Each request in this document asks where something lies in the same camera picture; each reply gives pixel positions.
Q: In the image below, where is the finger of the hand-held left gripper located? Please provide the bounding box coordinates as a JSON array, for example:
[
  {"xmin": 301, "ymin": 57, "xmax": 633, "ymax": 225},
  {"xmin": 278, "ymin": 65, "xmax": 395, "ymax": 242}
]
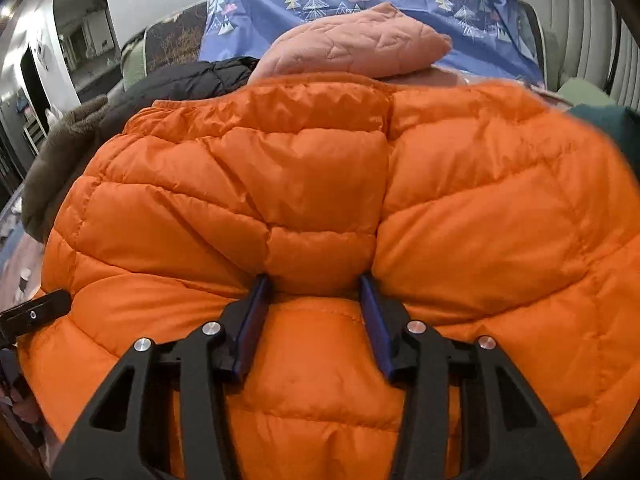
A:
[{"xmin": 0, "ymin": 288, "xmax": 72, "ymax": 346}]

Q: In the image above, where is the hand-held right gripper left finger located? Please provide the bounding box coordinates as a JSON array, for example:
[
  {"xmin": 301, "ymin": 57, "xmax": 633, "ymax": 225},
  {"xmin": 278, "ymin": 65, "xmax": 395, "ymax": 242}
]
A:
[{"xmin": 50, "ymin": 274, "xmax": 275, "ymax": 480}]

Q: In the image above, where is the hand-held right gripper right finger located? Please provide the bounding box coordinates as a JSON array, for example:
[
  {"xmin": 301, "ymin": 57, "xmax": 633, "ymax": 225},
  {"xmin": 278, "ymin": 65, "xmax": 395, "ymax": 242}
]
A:
[{"xmin": 359, "ymin": 272, "xmax": 583, "ymax": 480}]

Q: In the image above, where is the orange puffer jacket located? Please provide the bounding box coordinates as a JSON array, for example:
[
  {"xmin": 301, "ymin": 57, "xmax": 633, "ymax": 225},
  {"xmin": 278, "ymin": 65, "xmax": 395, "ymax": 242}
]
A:
[{"xmin": 17, "ymin": 72, "xmax": 640, "ymax": 480}]

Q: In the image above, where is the brown fuzzy garment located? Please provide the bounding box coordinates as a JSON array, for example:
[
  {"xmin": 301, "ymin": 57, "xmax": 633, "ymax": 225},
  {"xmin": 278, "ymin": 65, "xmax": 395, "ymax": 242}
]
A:
[{"xmin": 21, "ymin": 94, "xmax": 131, "ymax": 243}]

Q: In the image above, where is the black puffer garment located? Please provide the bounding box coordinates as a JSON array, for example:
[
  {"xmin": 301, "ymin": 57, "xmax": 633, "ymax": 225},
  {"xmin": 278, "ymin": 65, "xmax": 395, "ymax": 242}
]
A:
[{"xmin": 97, "ymin": 56, "xmax": 261, "ymax": 126}]

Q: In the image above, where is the pink quilted jacket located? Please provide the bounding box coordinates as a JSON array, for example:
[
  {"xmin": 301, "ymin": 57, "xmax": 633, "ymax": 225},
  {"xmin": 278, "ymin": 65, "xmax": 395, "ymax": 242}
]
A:
[{"xmin": 247, "ymin": 1, "xmax": 453, "ymax": 83}]

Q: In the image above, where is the dark printed blanket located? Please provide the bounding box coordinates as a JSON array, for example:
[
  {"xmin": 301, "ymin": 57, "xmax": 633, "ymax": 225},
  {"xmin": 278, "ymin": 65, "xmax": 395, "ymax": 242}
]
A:
[{"xmin": 144, "ymin": 2, "xmax": 208, "ymax": 73}]

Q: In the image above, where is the dark teal cloth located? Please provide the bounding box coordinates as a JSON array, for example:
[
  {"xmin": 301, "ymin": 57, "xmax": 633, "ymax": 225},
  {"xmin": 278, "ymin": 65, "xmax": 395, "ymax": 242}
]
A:
[{"xmin": 570, "ymin": 102, "xmax": 640, "ymax": 166}]

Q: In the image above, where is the green pillow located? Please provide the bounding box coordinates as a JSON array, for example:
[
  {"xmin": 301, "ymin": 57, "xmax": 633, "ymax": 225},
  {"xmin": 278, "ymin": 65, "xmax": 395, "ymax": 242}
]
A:
[{"xmin": 557, "ymin": 77, "xmax": 618, "ymax": 108}]

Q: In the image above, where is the white pleated curtain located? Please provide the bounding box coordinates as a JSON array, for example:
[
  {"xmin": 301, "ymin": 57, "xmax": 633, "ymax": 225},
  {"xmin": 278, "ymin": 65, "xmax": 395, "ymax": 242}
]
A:
[{"xmin": 547, "ymin": 0, "xmax": 640, "ymax": 96}]

